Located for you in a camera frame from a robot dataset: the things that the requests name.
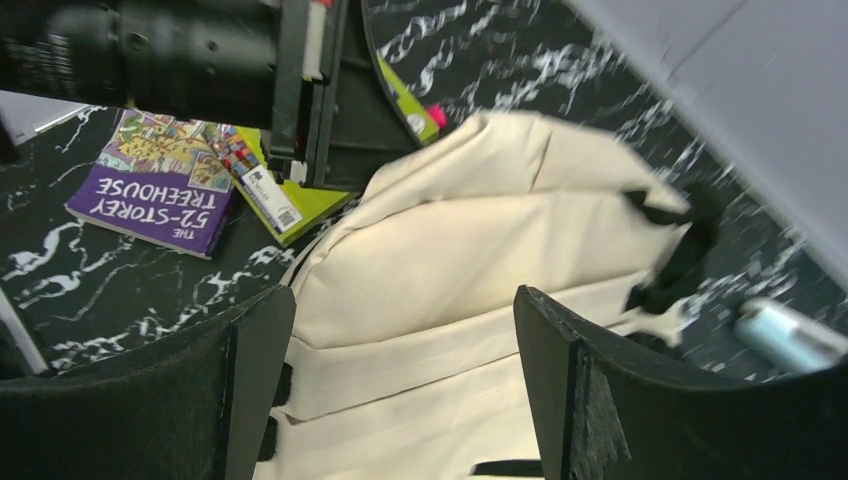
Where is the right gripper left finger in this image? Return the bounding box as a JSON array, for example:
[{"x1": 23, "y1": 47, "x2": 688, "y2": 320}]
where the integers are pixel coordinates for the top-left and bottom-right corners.
[{"x1": 1, "y1": 286, "x2": 296, "y2": 479}]

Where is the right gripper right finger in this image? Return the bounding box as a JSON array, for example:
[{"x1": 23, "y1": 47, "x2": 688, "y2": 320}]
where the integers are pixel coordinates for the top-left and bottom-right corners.
[{"x1": 513, "y1": 286, "x2": 847, "y2": 479}]

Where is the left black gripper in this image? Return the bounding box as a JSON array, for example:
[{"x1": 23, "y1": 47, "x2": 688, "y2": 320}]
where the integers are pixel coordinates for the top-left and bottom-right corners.
[{"x1": 268, "y1": 1, "x2": 424, "y2": 192}]

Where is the green treehouse book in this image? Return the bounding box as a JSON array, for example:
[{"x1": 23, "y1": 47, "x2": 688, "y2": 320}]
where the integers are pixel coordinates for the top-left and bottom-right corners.
[{"x1": 205, "y1": 56, "x2": 442, "y2": 248}]

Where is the cream canvas student bag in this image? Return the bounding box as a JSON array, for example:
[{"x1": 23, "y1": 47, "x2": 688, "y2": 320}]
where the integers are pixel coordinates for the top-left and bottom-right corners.
[{"x1": 254, "y1": 111, "x2": 722, "y2": 479}]

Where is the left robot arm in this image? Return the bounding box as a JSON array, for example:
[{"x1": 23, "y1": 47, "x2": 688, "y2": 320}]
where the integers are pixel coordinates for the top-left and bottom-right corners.
[{"x1": 1, "y1": 1, "x2": 422, "y2": 192}]

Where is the pink black highlighter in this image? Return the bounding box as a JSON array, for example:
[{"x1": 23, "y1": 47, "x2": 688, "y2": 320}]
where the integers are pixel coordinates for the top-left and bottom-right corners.
[{"x1": 427, "y1": 105, "x2": 449, "y2": 129}]

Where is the purple treehouse book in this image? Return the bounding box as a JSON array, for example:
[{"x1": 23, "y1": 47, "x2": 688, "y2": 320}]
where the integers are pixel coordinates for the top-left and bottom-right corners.
[{"x1": 65, "y1": 110, "x2": 234, "y2": 259}]

